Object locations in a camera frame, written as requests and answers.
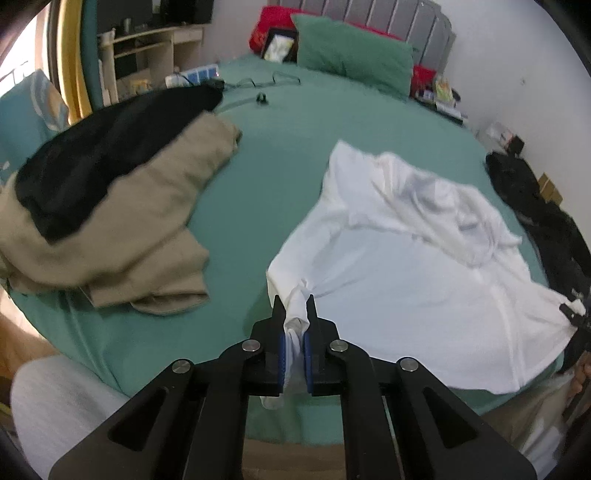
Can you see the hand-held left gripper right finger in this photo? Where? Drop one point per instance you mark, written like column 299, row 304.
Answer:
column 308, row 360

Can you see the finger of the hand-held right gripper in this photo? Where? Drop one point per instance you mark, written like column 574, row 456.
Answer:
column 570, row 314

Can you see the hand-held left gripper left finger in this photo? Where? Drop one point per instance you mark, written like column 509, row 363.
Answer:
column 280, row 357

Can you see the white long-sleeved shirt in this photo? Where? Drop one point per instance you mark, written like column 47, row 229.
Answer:
column 392, row 277

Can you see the person's right hand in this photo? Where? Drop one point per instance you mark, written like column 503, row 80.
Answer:
column 582, row 383

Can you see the black jacket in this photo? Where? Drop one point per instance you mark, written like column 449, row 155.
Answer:
column 545, row 217

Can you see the cardboard boxes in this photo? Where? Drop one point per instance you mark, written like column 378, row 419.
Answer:
column 550, row 188

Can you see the khaki garment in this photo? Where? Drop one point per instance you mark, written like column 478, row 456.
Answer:
column 161, row 230

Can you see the dark small box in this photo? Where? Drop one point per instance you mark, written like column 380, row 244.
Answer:
column 516, row 145

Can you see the white box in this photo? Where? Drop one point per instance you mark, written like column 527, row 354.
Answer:
column 498, row 133

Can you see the person's left leg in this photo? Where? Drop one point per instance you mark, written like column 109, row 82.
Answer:
column 60, row 415

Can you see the black folded garment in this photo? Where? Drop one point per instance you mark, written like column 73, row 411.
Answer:
column 92, row 161

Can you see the small red pillow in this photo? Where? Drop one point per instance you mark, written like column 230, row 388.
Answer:
column 423, row 79

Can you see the black power adapter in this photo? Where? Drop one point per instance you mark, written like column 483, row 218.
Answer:
column 215, row 85

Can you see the white and blue power strip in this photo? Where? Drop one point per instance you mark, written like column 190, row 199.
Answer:
column 198, row 74

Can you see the tissue pack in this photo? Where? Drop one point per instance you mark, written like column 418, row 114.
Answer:
column 280, row 50

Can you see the green pillow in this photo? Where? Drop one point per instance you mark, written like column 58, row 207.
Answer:
column 355, row 55

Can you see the black tablet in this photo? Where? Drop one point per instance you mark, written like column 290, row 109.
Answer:
column 281, row 32

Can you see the beige wooden desk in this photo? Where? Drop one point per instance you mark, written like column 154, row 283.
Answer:
column 157, row 46

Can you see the large red pillow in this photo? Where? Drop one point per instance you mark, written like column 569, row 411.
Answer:
column 265, row 23

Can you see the grey padded headboard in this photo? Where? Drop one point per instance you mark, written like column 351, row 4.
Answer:
column 392, row 18

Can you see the blue cartoon blanket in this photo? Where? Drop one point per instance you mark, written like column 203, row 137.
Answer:
column 32, row 115

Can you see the teal curtain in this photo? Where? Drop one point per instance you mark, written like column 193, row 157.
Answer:
column 91, row 55

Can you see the black computer tower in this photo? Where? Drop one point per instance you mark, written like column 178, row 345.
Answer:
column 184, row 9

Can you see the yellow curtain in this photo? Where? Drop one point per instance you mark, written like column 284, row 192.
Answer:
column 74, row 60

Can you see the steel cup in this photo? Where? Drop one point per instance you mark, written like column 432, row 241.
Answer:
column 126, row 25

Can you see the black monitor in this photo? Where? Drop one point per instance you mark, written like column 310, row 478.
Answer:
column 122, row 9

